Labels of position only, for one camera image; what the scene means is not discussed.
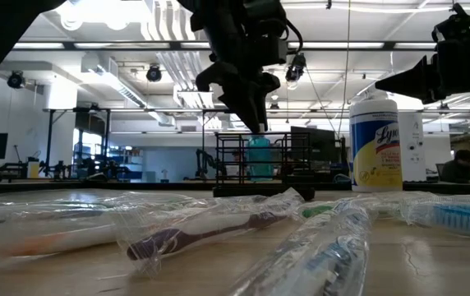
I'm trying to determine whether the thin hanging cord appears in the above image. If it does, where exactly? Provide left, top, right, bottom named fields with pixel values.
left=336, top=0, right=352, bottom=139

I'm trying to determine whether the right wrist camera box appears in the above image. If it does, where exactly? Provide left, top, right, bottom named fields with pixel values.
left=434, top=2, right=470, bottom=42

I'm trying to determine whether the orange toothbrush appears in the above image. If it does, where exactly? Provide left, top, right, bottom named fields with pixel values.
left=0, top=213, right=203, bottom=264

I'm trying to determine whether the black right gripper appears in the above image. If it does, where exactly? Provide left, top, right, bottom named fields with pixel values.
left=374, top=39, right=470, bottom=106

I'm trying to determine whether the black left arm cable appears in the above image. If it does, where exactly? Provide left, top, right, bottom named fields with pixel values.
left=284, top=18, right=304, bottom=57

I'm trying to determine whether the green toothbrush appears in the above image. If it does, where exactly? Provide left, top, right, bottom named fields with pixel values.
left=292, top=196, right=384, bottom=221

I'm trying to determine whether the white column with sockets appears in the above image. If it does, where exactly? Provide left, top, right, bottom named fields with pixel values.
left=399, top=111, right=427, bottom=183

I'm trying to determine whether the person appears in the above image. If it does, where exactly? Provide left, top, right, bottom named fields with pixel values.
left=440, top=150, right=470, bottom=184

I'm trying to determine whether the blue toothbrush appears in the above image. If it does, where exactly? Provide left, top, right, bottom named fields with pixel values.
left=228, top=205, right=378, bottom=296
left=399, top=196, right=470, bottom=239

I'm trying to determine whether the black wire toothbrush holder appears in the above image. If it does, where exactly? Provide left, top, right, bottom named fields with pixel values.
left=212, top=131, right=316, bottom=201

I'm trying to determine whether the Lysol wipes canister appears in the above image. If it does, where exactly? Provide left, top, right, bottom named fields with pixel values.
left=348, top=92, right=403, bottom=193

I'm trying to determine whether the black background stand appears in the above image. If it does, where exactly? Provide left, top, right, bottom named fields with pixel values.
left=44, top=106, right=113, bottom=178

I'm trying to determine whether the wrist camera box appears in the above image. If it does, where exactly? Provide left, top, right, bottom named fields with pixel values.
left=255, top=35, right=290, bottom=67
left=434, top=2, right=470, bottom=42

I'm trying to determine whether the black ceiling spotlight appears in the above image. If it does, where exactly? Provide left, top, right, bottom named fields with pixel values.
left=145, top=63, right=163, bottom=83
left=7, top=70, right=26, bottom=90
left=284, top=53, right=307, bottom=83

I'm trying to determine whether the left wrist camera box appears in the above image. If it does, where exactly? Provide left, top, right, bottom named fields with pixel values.
left=255, top=35, right=290, bottom=67

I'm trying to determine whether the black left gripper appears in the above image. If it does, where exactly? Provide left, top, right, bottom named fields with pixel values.
left=189, top=0, right=289, bottom=134

